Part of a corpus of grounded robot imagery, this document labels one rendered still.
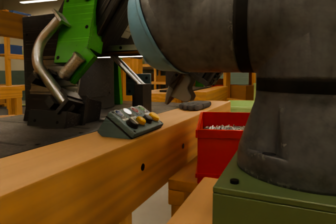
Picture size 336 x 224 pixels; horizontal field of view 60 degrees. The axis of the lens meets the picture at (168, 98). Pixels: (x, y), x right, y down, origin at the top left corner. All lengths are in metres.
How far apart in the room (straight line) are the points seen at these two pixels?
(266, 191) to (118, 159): 0.34
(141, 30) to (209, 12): 0.08
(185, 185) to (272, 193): 0.41
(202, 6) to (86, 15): 0.61
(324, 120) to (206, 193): 0.25
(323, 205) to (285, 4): 0.18
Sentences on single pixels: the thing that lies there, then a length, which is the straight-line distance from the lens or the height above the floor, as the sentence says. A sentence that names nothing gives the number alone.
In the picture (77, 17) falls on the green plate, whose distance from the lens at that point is 0.91.
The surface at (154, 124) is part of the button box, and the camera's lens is 0.71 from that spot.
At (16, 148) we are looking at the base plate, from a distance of 0.61.
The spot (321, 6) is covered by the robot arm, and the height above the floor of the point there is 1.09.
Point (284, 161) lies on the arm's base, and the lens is 0.29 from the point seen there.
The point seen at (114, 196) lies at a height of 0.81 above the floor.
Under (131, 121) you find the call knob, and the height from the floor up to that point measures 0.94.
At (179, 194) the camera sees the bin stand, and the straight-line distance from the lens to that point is 0.69.
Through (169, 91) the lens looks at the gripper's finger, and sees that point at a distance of 0.68.
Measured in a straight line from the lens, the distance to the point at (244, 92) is 3.82.
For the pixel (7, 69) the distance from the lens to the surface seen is 5.97.
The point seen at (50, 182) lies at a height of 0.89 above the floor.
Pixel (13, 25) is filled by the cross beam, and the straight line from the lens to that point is 1.29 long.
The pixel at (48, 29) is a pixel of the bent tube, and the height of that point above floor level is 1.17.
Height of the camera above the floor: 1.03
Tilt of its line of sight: 4 degrees down
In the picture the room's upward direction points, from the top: straight up
